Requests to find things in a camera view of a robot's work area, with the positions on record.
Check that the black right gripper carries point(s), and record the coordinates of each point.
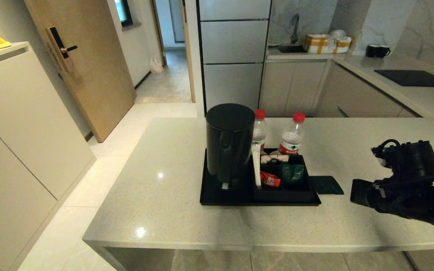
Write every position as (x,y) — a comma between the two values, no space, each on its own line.
(365,195)

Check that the dark green tea packet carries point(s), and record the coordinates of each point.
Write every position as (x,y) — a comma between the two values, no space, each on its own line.
(291,173)
(326,185)

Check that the clear water bottle red cap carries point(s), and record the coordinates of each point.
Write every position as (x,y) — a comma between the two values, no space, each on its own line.
(291,139)
(259,131)

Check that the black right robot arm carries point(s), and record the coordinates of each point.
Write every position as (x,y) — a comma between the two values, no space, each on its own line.
(424,195)

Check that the red tea packet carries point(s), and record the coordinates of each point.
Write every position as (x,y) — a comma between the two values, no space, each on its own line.
(269,180)

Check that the black electric kettle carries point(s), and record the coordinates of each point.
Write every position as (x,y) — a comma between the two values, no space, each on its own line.
(228,143)

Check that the black compartment organizer box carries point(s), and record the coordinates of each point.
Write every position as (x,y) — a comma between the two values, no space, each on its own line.
(285,194)

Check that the white brown sachet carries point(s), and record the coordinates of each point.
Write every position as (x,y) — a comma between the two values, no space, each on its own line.
(273,159)

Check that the white upright paper sleeve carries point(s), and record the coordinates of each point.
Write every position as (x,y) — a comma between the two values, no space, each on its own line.
(256,165)

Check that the black induction cooktop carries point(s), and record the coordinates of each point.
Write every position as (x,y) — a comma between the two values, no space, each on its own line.
(415,78)

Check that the beige kitchen counter cabinets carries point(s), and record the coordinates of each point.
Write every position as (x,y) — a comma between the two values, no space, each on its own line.
(296,87)

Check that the black rectangular serving tray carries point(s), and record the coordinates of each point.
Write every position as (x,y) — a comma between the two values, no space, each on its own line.
(224,198)

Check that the black mug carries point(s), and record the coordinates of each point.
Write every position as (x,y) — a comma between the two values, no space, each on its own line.
(381,52)
(371,51)

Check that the cardboard box yellow tape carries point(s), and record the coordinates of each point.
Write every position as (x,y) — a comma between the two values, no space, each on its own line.
(323,44)

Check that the white crumpled plastic bag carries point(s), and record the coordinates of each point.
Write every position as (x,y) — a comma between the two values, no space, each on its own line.
(338,34)

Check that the dark kitchen sink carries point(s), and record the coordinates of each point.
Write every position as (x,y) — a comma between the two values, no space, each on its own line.
(291,48)

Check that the chrome kitchen faucet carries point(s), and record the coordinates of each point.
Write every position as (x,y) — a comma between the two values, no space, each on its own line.
(295,27)

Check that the silver refrigerator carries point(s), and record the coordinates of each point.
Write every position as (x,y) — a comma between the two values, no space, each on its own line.
(232,56)

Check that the white tied plastic bag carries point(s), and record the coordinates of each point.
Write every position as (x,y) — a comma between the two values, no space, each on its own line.
(156,64)

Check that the light wooden door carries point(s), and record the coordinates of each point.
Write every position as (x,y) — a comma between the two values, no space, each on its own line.
(96,75)

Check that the dark framed window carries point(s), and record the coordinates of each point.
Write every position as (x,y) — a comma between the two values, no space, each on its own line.
(123,11)

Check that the black gold door lock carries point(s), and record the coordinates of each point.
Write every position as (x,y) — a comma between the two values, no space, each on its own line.
(59,48)

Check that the cream tall cabinet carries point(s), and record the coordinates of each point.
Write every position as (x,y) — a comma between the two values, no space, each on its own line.
(21,143)

